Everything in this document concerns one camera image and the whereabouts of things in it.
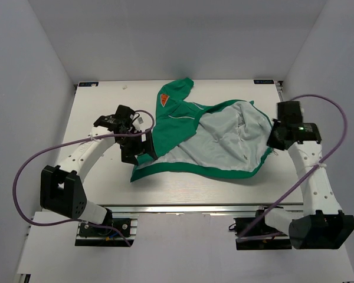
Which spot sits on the blue table label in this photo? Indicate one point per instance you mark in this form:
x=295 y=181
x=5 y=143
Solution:
x=88 y=84
x=261 y=82

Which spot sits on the left blue table label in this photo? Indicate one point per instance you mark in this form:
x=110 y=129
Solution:
x=88 y=84

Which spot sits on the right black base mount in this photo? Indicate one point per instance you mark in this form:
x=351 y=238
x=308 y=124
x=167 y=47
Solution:
x=266 y=238

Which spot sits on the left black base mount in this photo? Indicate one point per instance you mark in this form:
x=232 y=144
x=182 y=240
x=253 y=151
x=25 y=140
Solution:
x=90 y=236

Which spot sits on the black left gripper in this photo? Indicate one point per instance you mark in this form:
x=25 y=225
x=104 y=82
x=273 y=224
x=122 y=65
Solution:
x=128 y=155

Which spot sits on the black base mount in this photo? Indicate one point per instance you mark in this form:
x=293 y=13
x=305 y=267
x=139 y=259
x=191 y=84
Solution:
x=266 y=238
x=90 y=236

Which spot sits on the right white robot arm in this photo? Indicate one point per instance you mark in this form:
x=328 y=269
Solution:
x=323 y=225

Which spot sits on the green jacket with white lining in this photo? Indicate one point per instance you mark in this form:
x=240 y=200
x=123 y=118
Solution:
x=227 y=140

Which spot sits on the aluminium table front rail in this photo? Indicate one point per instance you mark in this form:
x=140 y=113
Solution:
x=184 y=208

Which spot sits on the right blue table label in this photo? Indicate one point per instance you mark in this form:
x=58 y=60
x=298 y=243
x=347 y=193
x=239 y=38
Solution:
x=261 y=82

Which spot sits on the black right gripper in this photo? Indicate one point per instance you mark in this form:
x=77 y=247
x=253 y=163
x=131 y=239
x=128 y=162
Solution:
x=271 y=142

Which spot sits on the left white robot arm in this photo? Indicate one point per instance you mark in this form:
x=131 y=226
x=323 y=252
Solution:
x=62 y=189

